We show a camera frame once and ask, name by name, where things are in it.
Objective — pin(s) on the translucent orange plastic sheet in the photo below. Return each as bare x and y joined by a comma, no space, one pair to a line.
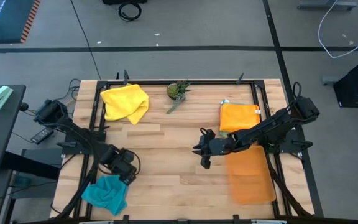
250,183

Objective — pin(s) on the black power adapter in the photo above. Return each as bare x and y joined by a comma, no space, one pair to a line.
42,136

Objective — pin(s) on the grey desk base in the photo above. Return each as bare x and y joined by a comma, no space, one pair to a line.
322,4

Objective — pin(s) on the orange microfiber towel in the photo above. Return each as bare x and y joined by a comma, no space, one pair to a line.
239,117

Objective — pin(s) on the small potted succulent plant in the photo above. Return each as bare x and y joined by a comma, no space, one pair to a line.
174,90

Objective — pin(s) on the black equipment base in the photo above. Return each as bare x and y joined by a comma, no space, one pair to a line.
124,2

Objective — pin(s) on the teal microfiber towel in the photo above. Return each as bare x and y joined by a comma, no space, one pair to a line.
104,196

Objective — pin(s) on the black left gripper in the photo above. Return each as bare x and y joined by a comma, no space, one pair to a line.
121,165

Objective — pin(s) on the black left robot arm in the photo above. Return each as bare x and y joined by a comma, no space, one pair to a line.
73,130

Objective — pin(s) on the black round knob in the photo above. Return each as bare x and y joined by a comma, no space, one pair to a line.
24,107

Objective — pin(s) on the black aluminium rig frame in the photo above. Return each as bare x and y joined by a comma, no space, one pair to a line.
204,82

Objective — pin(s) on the pale green teal-edged towel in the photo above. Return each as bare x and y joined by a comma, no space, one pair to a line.
224,134

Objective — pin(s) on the yellow microfiber towel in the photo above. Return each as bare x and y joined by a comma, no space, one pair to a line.
124,101

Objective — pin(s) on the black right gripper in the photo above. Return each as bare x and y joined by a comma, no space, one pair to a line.
219,146

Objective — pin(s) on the black orange-edged floor mat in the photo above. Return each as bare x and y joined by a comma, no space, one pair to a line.
8,18

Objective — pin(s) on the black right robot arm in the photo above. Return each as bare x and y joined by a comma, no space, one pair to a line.
275,124

